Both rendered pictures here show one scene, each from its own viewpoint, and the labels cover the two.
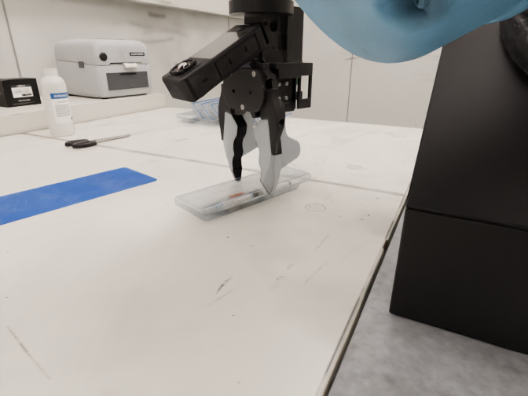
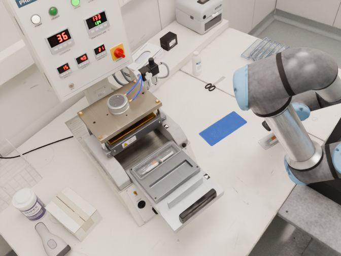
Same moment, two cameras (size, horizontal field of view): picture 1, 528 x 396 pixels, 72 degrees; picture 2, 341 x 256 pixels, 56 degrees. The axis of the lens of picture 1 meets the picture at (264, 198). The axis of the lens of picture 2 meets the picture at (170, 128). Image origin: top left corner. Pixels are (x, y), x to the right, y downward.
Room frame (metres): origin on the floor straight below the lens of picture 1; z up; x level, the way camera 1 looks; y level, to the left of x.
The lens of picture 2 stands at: (-0.52, 0.18, 1.97)
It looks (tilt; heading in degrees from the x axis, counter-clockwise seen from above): 51 degrees down; 20
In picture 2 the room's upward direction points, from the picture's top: 9 degrees counter-clockwise
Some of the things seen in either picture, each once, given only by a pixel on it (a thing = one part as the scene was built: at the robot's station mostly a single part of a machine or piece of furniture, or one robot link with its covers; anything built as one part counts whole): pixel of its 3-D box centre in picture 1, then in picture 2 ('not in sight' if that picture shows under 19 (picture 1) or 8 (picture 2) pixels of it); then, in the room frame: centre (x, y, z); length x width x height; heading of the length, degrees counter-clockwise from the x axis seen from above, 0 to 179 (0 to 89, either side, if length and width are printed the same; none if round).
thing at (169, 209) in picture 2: not in sight; (172, 180); (0.01, 0.40, 0.97); 0.30 x 0.22 x 0.08; 51
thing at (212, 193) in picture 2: not in sight; (198, 205); (-0.07, 0.29, 0.99); 0.15 x 0.02 x 0.04; 141
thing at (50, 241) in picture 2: not in sight; (47, 239); (-0.23, 0.86, 0.79); 0.20 x 0.08 x 0.08; 62
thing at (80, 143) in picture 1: (100, 140); (215, 83); (0.76, 0.35, 0.75); 0.14 x 0.06 x 0.01; 146
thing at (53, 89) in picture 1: (56, 102); (196, 63); (0.83, 0.46, 0.82); 0.05 x 0.05 x 0.14
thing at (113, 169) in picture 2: not in sight; (106, 160); (0.06, 0.67, 0.96); 0.25 x 0.05 x 0.07; 51
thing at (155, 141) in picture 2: not in sight; (124, 132); (0.23, 0.66, 0.93); 0.46 x 0.35 x 0.01; 51
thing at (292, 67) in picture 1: (265, 60); not in sight; (0.45, 0.00, 0.92); 0.09 x 0.08 x 0.12; 133
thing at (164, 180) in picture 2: not in sight; (164, 169); (0.04, 0.44, 0.98); 0.20 x 0.17 x 0.03; 141
